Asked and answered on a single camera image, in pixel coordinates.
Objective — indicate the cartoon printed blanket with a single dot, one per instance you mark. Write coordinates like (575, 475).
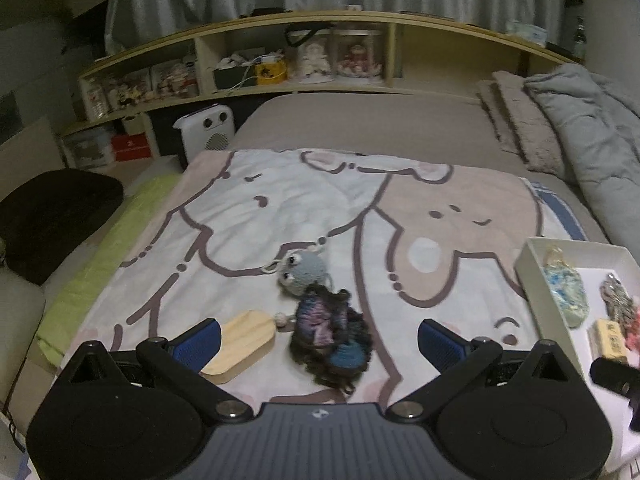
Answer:
(240, 210)

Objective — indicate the bed with taupe sheet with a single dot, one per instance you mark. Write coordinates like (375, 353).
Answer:
(360, 120)

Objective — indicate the green mat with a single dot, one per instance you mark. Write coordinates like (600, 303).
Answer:
(100, 270)

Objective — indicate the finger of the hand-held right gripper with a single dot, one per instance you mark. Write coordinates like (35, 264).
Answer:
(612, 372)

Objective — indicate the green glass bottle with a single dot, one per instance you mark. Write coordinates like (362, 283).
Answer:
(580, 37)

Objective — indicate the blue floral brocade pouch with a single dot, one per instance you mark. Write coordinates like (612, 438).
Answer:
(565, 290)

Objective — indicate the cream doll in clear case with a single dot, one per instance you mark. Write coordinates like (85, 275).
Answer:
(314, 60)

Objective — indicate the white space heater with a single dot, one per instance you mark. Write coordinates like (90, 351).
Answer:
(207, 130)

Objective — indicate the clear storage bin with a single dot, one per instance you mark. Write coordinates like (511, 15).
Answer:
(89, 149)

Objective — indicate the pink crochet doll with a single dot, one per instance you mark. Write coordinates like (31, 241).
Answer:
(635, 327)

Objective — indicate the yellow bucket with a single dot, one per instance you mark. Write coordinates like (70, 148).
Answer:
(271, 71)

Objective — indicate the grey crochet frog toy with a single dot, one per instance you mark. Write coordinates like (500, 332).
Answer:
(300, 272)

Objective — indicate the dark brown cushion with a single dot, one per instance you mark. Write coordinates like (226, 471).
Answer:
(55, 220)

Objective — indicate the red doll in clear case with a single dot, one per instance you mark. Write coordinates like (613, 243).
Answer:
(357, 57)

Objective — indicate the oval wooden block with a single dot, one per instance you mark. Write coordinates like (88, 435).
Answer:
(247, 337)

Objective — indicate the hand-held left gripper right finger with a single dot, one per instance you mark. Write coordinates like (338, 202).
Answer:
(440, 344)

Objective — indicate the red box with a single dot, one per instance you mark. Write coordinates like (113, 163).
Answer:
(131, 147)

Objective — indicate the white cardboard box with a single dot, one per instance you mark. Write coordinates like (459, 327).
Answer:
(532, 280)

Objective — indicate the fuzzy taupe pillow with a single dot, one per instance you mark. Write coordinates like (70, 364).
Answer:
(535, 125)
(492, 115)

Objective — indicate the dark crochet pouch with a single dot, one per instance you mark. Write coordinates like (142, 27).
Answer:
(330, 330)

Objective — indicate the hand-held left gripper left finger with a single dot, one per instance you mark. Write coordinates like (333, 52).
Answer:
(200, 342)

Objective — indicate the grey duvet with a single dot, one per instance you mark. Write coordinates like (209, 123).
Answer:
(595, 130)

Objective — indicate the beige tissue packet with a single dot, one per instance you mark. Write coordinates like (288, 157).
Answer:
(610, 340)

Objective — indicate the figure display case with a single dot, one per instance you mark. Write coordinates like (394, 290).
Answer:
(175, 80)

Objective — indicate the white seat cushion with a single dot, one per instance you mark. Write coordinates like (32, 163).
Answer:
(17, 320)

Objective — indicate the wooden headboard shelf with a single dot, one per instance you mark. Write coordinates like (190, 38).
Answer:
(430, 50)

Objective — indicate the black box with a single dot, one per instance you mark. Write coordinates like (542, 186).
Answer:
(235, 79)

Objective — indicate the tissue box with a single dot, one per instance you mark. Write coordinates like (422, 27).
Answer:
(526, 31)

